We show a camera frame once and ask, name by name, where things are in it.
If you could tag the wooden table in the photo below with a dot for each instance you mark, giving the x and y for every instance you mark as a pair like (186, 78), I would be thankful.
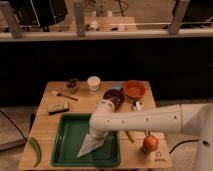
(45, 127)

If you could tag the white cup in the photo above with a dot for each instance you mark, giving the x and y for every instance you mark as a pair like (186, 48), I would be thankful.
(93, 83)

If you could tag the white towel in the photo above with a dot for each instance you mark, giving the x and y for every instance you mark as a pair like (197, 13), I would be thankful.
(89, 144)

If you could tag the green chili pepper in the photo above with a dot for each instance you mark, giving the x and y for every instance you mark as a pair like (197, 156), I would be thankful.
(37, 149)

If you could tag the green plastic tray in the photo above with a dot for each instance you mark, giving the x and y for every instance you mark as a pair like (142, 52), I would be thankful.
(71, 132)

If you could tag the dark maroon bowl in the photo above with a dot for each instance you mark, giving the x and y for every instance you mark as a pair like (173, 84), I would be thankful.
(114, 95)

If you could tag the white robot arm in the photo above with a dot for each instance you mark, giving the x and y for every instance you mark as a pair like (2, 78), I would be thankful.
(194, 119)

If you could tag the wooden handled brush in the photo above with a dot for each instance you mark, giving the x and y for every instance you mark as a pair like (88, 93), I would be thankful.
(56, 93)

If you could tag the wooden block eraser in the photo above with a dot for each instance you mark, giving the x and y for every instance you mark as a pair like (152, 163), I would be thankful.
(58, 108)

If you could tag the orange round fruit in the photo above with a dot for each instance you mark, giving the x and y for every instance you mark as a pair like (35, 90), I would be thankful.
(150, 144)

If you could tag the orange bowl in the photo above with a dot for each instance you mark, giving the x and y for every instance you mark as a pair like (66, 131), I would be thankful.
(134, 89)

